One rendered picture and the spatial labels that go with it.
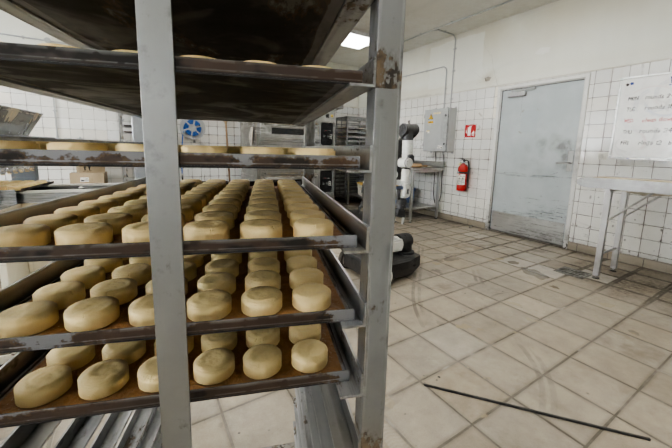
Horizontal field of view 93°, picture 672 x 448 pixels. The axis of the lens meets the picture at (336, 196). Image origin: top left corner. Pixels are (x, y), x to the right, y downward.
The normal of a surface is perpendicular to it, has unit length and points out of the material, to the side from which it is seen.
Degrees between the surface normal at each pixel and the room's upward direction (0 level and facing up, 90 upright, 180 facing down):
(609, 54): 90
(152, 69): 90
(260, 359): 0
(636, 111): 90
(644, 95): 90
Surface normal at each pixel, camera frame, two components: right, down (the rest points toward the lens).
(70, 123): 0.53, 0.14
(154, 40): 0.22, 0.14
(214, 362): 0.03, -0.99
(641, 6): -0.85, 0.06
